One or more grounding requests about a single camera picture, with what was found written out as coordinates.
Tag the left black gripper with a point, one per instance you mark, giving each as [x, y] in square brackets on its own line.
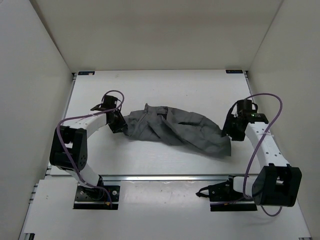
[122, 123]

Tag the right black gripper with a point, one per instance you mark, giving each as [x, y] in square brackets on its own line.
[227, 130]

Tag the grey pleated skirt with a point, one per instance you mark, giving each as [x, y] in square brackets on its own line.
[178, 128]

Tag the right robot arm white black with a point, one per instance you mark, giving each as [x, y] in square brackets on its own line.
[278, 182]

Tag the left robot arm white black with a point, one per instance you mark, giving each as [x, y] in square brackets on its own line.
[69, 149]

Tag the left blue corner label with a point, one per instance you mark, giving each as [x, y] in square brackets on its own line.
[86, 73]

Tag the blue corner label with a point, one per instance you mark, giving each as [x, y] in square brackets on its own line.
[234, 71]
[86, 73]

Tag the right blue corner label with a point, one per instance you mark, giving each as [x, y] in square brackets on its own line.
[234, 71]

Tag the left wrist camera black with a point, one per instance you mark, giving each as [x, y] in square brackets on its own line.
[109, 102]

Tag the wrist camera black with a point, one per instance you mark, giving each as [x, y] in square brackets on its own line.
[109, 102]
[248, 110]

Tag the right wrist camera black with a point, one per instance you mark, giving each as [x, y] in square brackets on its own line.
[248, 110]

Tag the aluminium front rail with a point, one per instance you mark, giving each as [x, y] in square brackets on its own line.
[166, 178]

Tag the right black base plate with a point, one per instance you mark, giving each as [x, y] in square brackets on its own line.
[223, 198]

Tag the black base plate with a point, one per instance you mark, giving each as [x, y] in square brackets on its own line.
[97, 199]
[223, 198]

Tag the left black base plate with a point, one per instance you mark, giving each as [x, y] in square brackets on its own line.
[97, 199]

